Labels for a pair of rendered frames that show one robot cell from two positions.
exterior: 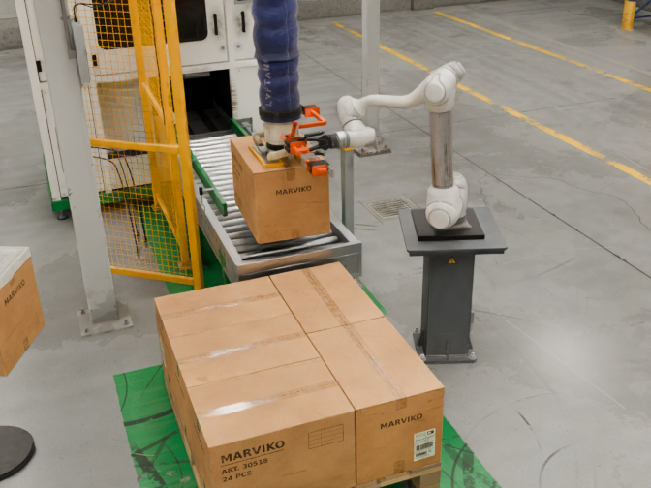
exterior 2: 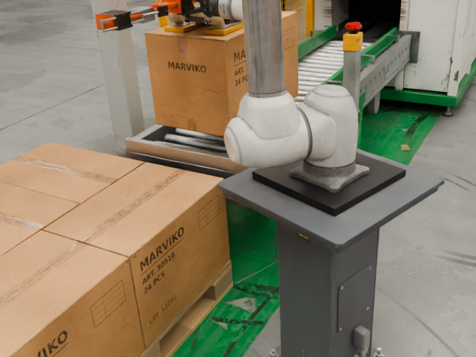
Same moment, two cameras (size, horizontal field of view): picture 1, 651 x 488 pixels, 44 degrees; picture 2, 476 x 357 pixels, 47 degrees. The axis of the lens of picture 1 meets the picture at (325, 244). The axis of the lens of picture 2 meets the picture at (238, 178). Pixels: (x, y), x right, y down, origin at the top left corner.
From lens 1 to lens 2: 326 cm
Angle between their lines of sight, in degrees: 45
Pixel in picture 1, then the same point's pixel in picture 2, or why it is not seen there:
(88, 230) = (112, 76)
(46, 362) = not seen: hidden behind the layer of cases
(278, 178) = (169, 46)
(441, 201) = (241, 117)
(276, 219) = (171, 99)
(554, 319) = not seen: outside the picture
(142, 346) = not seen: hidden behind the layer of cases
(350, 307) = (126, 227)
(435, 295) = (286, 275)
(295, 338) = (25, 228)
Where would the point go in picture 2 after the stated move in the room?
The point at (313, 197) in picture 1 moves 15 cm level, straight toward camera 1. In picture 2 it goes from (209, 83) to (178, 92)
